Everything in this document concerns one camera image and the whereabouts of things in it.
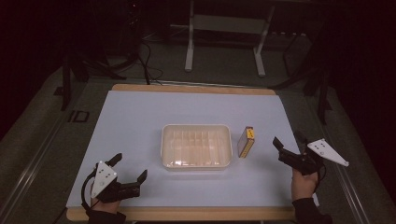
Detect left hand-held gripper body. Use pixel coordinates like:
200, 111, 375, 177
90, 160, 142, 204

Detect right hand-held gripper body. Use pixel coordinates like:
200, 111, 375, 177
278, 138, 350, 176

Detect small yellow box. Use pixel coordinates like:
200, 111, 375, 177
236, 125, 256, 159

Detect white plastic tray container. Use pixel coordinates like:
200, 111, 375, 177
160, 123, 233, 172

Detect person's left hand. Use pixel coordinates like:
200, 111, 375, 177
90, 198, 122, 215

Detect person's right hand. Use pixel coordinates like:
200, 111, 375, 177
290, 170, 319, 203

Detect light blue table mat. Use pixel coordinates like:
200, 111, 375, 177
65, 90, 320, 209

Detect black tripod stand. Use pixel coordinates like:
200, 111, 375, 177
270, 60, 333, 126
60, 50, 127, 112

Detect white metal stand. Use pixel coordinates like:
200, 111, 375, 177
169, 0, 276, 78

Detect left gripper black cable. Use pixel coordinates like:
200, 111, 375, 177
80, 172, 96, 211

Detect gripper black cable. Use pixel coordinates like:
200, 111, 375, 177
313, 163, 327, 192
80, 172, 96, 211

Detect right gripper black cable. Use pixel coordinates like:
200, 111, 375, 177
313, 163, 327, 192

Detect black rectangular floor frame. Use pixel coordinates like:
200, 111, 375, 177
67, 109, 91, 123

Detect black floor cable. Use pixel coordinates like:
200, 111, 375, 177
136, 40, 164, 86

